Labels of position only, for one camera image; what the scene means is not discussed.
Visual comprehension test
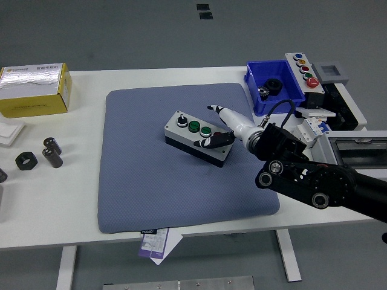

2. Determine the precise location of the yellow cardboard box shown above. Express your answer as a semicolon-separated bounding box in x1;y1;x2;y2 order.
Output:
0;62;73;118

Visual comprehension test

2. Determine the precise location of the purple white hang tag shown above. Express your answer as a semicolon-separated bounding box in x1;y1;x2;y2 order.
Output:
138;228;170;260

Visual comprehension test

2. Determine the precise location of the white circuit breaker blue lever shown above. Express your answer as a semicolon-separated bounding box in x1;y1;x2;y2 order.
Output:
296;117;331;146

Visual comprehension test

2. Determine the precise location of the white table leg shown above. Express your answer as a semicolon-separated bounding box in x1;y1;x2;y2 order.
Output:
275;229;302;283
56;246;77;290

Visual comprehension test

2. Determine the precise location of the white wall switch panel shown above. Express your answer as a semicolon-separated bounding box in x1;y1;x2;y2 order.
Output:
0;119;25;148

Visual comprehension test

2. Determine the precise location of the grey four-control button box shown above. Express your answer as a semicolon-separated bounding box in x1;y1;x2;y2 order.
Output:
164;110;236;169

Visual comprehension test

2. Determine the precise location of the black cylindrical capacitor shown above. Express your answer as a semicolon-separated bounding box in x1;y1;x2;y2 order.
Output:
43;137;63;155
42;147;63;169

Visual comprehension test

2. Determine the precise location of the grey metal plate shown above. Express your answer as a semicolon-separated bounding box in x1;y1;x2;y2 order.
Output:
102;275;255;290

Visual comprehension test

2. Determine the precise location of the small metal gear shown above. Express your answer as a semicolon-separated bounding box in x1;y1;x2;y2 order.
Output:
257;85;271;102

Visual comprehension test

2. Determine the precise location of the grey distribution box clear lid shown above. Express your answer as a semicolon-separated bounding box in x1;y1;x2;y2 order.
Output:
308;130;387;170

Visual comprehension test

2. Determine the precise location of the black and white device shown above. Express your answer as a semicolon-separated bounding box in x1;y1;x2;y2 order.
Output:
325;83;368;131

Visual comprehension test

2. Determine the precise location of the white card tag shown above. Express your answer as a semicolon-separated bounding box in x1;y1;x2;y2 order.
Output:
149;231;184;266

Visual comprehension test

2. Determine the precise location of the white five-button control station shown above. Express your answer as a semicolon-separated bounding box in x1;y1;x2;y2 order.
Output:
284;52;327;109

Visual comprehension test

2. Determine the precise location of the blue plastic bin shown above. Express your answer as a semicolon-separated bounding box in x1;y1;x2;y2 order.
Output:
243;59;306;117

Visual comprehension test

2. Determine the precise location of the large black hex nut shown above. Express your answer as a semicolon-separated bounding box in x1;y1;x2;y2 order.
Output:
264;77;284;97

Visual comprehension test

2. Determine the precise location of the white switch plate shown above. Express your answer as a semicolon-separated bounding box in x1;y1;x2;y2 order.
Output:
294;107;337;119

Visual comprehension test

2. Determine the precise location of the blue-grey padded mat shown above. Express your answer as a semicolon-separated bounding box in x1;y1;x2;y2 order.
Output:
97;82;281;235

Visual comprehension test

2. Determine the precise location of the grey square frame box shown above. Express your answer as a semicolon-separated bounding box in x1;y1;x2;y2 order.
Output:
311;62;350;85

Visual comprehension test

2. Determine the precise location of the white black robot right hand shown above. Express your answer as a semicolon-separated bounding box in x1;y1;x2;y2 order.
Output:
193;104;258;149

